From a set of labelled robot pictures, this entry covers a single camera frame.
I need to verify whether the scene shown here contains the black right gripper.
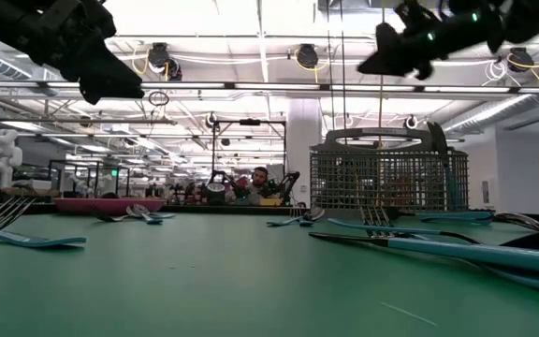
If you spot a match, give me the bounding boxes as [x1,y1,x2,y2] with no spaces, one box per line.
[357,0,504,80]

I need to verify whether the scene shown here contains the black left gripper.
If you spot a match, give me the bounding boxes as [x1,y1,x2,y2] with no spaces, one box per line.
[0,0,145,105]

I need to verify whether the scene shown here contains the teal spoons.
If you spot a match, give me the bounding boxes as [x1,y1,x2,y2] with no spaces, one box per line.
[93,211,178,224]

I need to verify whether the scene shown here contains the long ceiling light bar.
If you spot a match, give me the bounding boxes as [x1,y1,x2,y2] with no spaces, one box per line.
[0,80,539,94]

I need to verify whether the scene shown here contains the white building column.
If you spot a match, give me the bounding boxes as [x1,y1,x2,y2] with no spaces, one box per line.
[286,97,323,207]

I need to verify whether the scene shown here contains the pink round plate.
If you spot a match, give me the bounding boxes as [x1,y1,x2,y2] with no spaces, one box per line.
[52,197,168,216]

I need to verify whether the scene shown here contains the person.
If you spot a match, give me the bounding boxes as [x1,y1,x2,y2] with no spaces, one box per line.
[239,166,273,207]

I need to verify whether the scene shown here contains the black hanging cable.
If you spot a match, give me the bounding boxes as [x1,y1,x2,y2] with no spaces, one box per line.
[340,0,347,141]
[326,0,334,141]

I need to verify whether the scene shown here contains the black ceiling cable reel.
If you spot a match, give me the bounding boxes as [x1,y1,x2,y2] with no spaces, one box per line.
[146,41,183,82]
[506,45,536,74]
[295,42,320,71]

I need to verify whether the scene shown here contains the grey wire cutlery basket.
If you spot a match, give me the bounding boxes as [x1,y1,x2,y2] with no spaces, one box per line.
[309,126,471,221]

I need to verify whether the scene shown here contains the black gantry frame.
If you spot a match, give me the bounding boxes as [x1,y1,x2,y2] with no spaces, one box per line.
[210,118,288,188]

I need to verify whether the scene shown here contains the black aluminium table frame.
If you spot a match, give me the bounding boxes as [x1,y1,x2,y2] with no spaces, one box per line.
[0,200,539,217]

